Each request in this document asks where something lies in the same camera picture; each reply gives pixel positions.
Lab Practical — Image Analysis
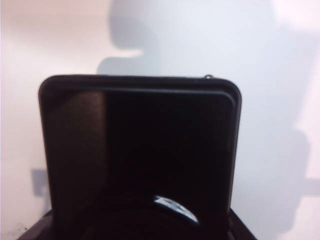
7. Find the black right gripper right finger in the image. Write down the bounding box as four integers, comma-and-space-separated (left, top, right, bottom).
226, 208, 259, 240

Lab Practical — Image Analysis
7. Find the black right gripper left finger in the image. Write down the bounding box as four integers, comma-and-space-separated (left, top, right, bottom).
14, 209, 55, 240

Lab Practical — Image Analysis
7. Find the black power bank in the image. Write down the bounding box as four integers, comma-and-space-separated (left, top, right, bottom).
38, 74, 243, 240

